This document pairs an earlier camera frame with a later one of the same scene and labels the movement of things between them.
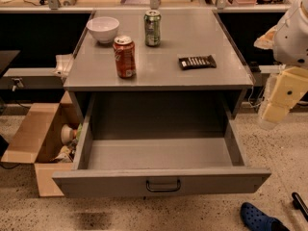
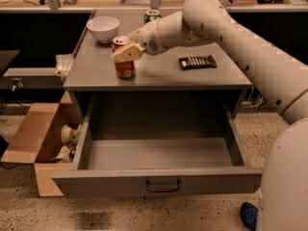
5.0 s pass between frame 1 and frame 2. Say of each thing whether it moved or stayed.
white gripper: moved
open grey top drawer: stayed
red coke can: stayed
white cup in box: stayed
